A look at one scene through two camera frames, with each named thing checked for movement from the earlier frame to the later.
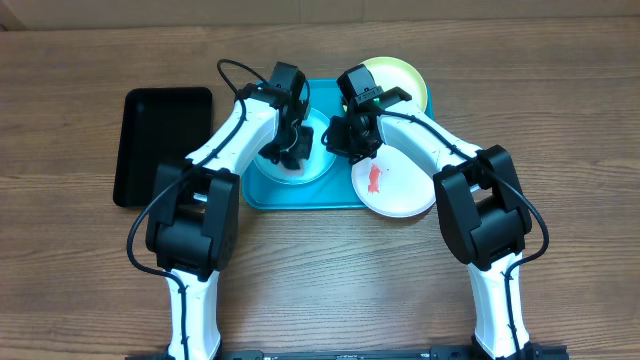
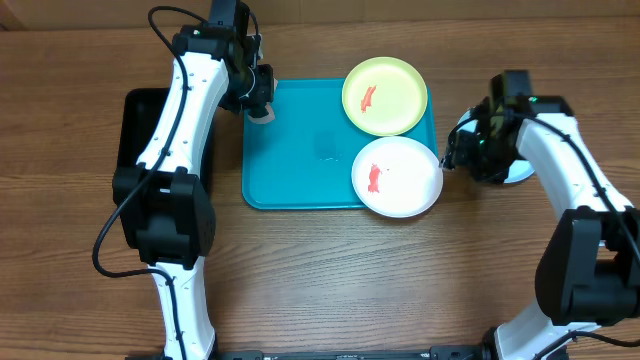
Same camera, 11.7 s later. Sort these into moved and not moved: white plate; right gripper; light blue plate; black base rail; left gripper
Moved: right gripper; left gripper; light blue plate
Not moved: white plate; black base rail
